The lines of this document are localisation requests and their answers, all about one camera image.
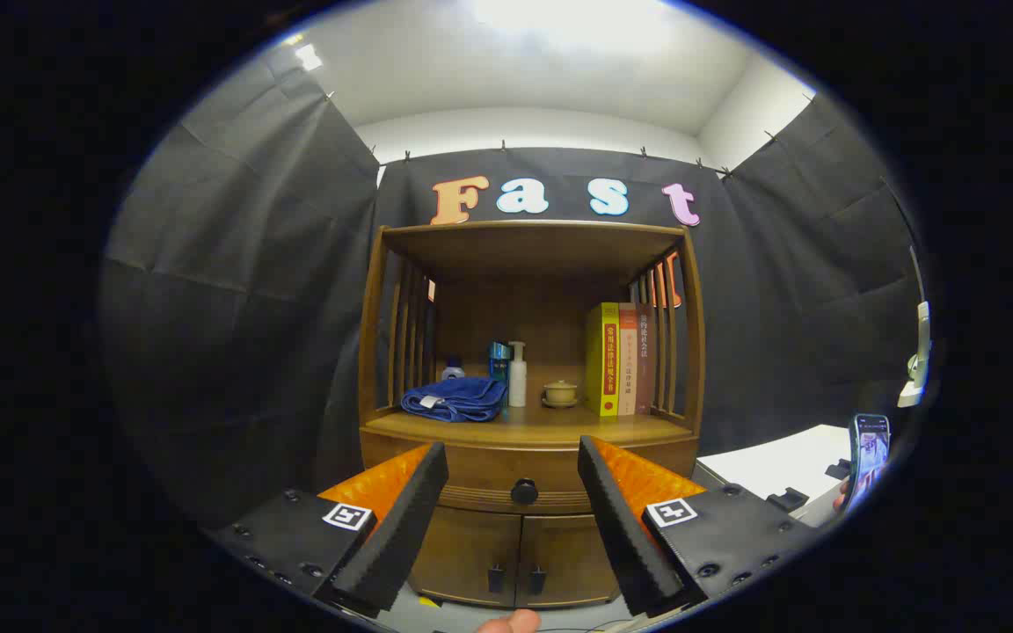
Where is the smartphone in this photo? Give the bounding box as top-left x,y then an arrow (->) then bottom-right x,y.
849,413 -> 892,513

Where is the folded blue towel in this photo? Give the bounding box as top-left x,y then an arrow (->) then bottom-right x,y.
401,376 -> 507,423

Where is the brown wooden cabinet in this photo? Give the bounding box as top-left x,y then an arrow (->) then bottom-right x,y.
357,220 -> 708,609

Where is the brown book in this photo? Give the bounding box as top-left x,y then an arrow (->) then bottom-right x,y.
636,304 -> 657,414

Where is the white pump bottle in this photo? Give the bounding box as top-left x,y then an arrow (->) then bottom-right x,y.
507,341 -> 528,408

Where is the thick yellow book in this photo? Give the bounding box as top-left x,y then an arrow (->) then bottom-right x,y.
585,302 -> 620,417

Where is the white device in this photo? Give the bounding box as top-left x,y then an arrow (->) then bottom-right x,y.
898,301 -> 932,409

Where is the white side table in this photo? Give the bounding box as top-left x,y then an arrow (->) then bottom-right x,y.
696,425 -> 855,528

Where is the orange and white book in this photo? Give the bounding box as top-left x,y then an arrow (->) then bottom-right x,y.
617,303 -> 638,416

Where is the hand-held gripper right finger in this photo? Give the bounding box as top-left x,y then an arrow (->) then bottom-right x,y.
577,435 -> 824,616

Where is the wooden countertop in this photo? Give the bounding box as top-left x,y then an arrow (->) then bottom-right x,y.
364,406 -> 694,447

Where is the wooden cabinet door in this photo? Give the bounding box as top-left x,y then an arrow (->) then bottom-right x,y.
520,514 -> 622,608
410,508 -> 522,608

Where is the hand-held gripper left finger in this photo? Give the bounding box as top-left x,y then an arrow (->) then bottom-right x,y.
208,442 -> 450,616

